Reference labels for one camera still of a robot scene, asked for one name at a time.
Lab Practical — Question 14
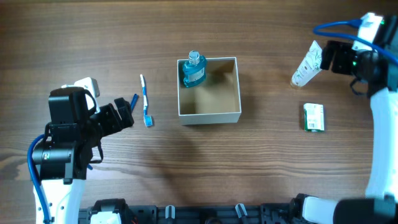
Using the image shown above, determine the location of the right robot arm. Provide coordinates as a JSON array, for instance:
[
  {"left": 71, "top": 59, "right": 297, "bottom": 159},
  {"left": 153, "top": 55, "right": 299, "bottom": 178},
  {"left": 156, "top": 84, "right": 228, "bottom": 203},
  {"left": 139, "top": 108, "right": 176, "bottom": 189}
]
[{"left": 288, "top": 40, "right": 397, "bottom": 223}]

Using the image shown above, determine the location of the green white soap bar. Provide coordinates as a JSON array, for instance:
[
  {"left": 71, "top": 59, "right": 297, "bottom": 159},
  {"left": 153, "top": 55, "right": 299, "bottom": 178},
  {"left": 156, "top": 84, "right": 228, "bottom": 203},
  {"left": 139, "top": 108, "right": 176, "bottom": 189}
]
[{"left": 303, "top": 103, "right": 325, "bottom": 133}]

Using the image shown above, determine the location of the blue mouthwash bottle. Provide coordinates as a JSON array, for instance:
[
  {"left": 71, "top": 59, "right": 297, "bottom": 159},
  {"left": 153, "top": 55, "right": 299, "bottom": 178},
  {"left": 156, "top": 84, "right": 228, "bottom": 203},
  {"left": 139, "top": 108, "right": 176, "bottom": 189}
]
[{"left": 182, "top": 50, "right": 207, "bottom": 88}]

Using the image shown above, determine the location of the white lotion tube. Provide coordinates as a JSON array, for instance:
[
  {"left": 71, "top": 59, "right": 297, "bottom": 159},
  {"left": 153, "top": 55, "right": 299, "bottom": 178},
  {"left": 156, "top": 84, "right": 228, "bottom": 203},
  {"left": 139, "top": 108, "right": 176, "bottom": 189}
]
[{"left": 290, "top": 40, "right": 322, "bottom": 88}]

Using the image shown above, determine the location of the blue disposable razor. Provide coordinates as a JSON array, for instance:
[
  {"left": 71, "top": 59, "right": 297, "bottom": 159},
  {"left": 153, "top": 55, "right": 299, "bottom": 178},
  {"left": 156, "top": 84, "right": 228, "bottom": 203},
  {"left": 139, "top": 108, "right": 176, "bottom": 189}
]
[{"left": 130, "top": 94, "right": 139, "bottom": 112}]

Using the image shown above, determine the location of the blue white toothbrush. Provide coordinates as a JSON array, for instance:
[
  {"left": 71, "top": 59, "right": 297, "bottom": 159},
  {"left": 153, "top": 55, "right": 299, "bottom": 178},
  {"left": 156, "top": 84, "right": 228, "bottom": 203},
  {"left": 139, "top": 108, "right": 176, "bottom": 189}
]
[{"left": 140, "top": 74, "right": 154, "bottom": 128}]

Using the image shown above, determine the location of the white cardboard box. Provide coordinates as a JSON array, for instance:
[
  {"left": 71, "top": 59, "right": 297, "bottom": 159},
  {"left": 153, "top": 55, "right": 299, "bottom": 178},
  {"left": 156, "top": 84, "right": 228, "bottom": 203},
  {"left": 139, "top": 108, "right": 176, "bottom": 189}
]
[{"left": 177, "top": 57, "right": 242, "bottom": 125}]

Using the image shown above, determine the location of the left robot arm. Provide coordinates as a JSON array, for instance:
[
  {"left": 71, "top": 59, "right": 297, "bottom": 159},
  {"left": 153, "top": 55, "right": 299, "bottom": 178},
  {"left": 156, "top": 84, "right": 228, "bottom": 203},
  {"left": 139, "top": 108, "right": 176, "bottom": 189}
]
[{"left": 27, "top": 86, "right": 134, "bottom": 223}]

